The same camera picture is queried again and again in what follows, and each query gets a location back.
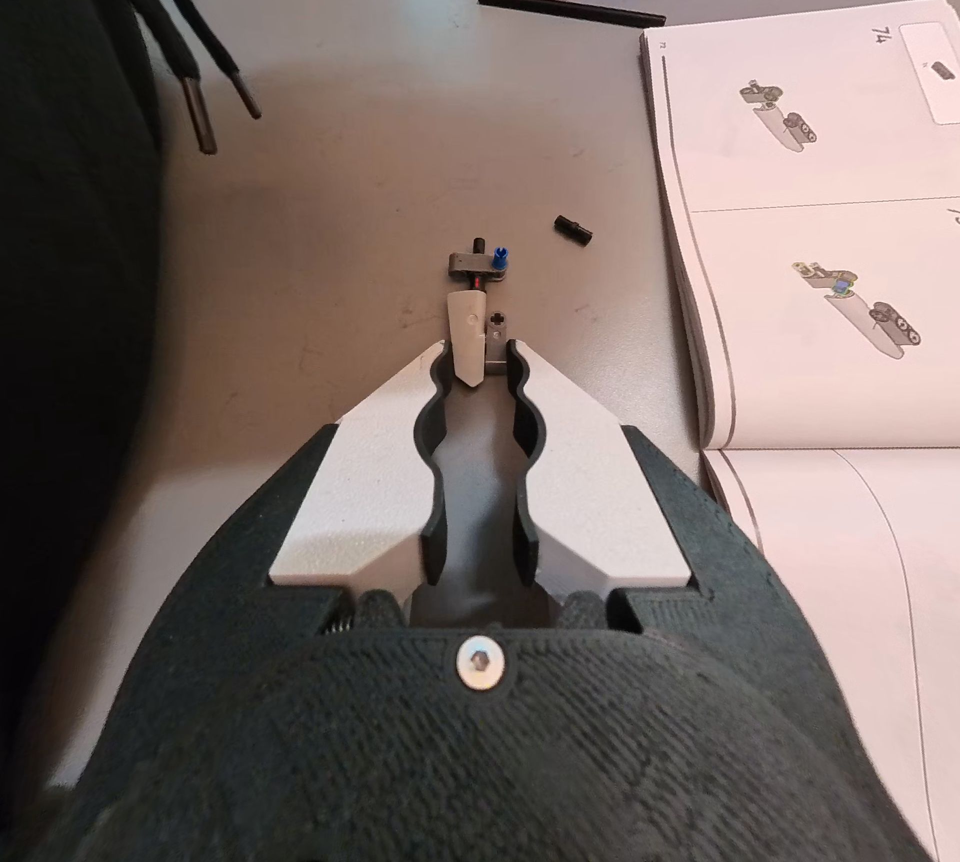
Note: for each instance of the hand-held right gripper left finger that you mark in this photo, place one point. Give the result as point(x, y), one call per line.
point(352, 494)

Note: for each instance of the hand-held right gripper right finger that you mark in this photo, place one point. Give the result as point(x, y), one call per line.
point(600, 494)

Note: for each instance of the small white grey toy brick assembly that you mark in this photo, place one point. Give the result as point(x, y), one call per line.
point(466, 337)

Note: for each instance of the short black toy connector pin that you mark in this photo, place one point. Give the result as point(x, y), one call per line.
point(574, 229)

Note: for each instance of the open building instruction booklet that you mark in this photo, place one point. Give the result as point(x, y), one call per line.
point(810, 277)

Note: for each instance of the person's dark clothing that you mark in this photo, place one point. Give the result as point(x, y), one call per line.
point(67, 277)

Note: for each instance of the long black toy axle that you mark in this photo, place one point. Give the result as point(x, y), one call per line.
point(570, 8)

